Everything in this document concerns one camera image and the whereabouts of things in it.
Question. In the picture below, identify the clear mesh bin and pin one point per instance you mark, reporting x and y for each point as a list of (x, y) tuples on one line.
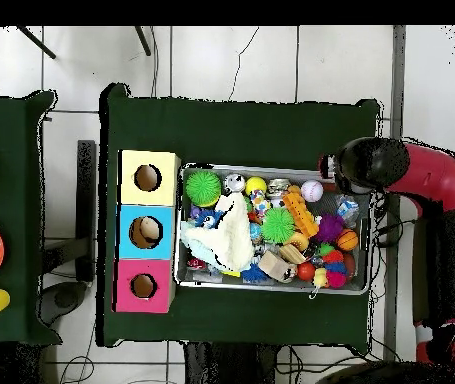
[(203, 282)]

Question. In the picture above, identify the black tripod leg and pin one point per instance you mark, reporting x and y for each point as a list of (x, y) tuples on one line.
[(143, 40), (35, 42)]

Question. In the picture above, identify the purple spiky toy with eyes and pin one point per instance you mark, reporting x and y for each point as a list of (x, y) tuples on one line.
[(330, 228)]

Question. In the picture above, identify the dark green tablecloth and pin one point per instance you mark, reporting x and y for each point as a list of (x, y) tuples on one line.
[(235, 136), (19, 200)]

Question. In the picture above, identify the toy hamburger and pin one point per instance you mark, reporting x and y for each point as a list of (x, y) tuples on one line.
[(297, 242)]

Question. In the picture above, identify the grey floor strip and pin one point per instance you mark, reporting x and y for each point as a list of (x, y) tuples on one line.
[(398, 96)]

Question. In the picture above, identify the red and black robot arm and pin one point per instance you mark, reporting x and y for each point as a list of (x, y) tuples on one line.
[(443, 180)]

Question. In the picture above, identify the plain wooden cube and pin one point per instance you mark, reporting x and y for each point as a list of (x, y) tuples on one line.
[(273, 266)]

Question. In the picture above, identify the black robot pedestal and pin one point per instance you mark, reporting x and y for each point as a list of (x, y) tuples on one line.
[(227, 368)]

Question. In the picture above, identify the mint green cloth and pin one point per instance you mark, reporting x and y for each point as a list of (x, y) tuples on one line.
[(191, 238)]

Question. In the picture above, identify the green spiky ball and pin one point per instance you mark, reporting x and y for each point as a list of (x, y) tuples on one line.
[(203, 188), (278, 226)]

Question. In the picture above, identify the clear plastic packet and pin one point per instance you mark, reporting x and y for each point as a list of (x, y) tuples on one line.
[(348, 210)]

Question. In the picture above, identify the white baseball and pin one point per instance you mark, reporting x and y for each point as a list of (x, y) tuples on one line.
[(312, 190)]

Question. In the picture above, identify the cream muslin cloth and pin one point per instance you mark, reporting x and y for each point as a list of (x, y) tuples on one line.
[(231, 232)]

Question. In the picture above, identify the wooden box with three holes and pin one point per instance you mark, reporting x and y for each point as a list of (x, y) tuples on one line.
[(168, 197)]

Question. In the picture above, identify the small orange basketball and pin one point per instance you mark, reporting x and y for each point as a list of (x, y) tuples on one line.
[(348, 240)]

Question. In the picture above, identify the orange plastic comb toy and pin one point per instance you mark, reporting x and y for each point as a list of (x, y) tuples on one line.
[(299, 212)]

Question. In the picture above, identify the yellow ball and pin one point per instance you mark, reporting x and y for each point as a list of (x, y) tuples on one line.
[(256, 186)]

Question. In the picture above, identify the blue fuzzy toy with eyes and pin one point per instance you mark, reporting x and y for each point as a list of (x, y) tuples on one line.
[(203, 216)]

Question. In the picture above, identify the small blue fuzzy toy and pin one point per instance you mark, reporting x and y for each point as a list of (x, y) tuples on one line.
[(252, 274)]

